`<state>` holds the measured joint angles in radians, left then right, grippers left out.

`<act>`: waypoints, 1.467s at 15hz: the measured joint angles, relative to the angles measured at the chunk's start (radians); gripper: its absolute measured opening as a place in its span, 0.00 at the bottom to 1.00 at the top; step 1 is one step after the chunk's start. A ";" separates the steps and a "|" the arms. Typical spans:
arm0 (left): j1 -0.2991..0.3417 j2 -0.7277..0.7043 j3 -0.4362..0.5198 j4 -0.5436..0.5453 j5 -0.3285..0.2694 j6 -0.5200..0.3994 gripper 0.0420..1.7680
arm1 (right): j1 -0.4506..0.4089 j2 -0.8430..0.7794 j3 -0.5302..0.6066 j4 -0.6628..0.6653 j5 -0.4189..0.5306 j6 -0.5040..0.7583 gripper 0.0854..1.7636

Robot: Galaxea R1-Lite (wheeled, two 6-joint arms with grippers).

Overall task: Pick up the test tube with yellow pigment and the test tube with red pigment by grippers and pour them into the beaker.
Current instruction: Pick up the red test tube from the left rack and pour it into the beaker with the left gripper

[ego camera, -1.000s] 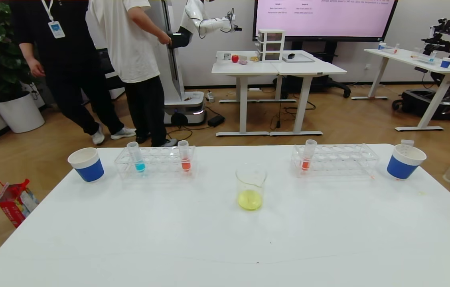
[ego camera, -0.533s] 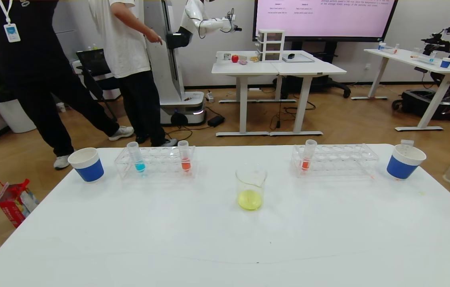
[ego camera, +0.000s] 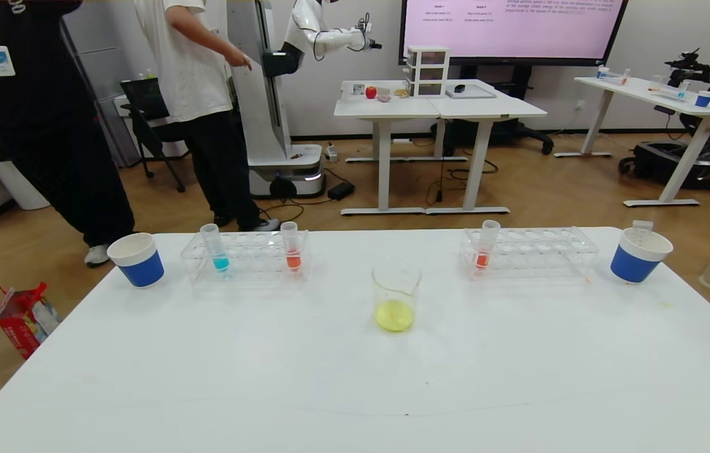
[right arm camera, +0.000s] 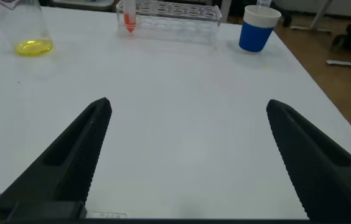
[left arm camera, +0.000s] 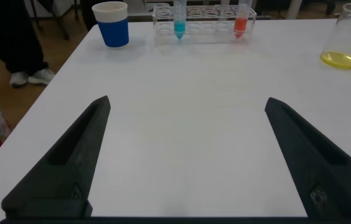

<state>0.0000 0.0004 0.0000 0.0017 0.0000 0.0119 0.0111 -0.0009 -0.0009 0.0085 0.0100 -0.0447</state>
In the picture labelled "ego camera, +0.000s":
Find person in black clothes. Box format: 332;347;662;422
0;0;135;268

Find clear glass beaker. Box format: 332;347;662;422
371;260;423;333

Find long white desk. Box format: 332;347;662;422
553;74;710;208

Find large wall display screen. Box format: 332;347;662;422
399;0;629;67

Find white plant pot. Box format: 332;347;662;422
0;160;50;211

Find white drawer organizer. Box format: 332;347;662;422
402;46;451;98

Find clear plastic test tube rack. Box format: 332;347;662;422
459;226;600;280
180;230;313;284

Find black office chair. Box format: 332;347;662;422
119;77;189;193

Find blue pigment test tube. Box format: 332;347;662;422
200;223;231;272

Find grey flat tray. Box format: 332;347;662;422
445;84;497;99

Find red gift bag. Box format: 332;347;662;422
0;282;62;360

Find blue white paper cup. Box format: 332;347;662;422
611;228;674;284
107;233;165;289

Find person in white shirt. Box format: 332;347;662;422
135;0;281;232

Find black display stand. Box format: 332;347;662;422
431;63;554;157

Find black mobile robot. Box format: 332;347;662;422
619;24;710;191

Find grey metal cabinet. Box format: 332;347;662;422
62;0;142;167

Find red pigment test tube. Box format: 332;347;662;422
474;220;501;270
280;221;303;272

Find white mobile robot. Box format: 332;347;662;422
226;0;383;199

